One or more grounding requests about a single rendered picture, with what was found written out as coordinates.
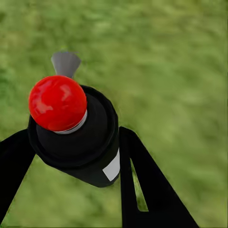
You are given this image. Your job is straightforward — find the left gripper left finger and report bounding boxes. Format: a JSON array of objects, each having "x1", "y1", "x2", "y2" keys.
[{"x1": 0, "y1": 129, "x2": 36, "y2": 224}]

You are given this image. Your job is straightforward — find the pesticide atomizer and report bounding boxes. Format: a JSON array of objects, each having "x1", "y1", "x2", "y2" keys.
[{"x1": 28, "y1": 51, "x2": 120, "y2": 188}]

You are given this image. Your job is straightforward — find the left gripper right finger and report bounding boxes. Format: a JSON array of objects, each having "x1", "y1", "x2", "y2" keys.
[{"x1": 119, "y1": 126, "x2": 199, "y2": 228}]

